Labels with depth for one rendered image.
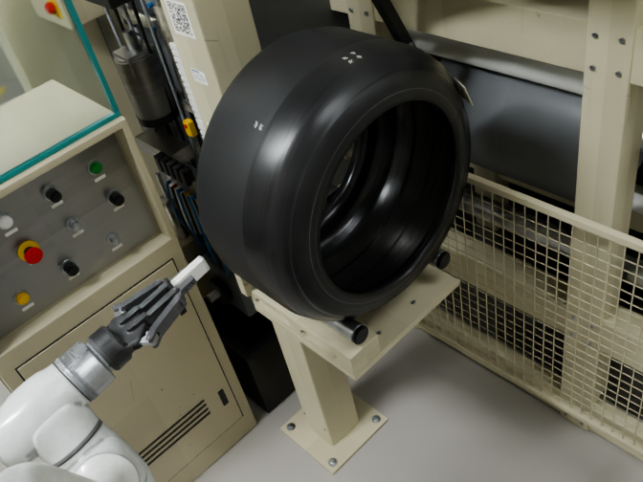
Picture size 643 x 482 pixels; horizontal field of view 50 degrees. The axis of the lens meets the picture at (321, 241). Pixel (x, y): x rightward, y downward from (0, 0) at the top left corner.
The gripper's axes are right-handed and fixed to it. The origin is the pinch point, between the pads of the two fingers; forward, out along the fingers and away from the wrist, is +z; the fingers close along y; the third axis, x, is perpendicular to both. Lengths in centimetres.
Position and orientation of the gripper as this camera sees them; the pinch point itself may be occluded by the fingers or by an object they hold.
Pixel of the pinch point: (190, 274)
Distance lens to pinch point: 124.2
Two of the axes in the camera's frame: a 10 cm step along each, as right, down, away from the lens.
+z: 6.8, -6.6, 3.4
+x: 2.8, 6.5, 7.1
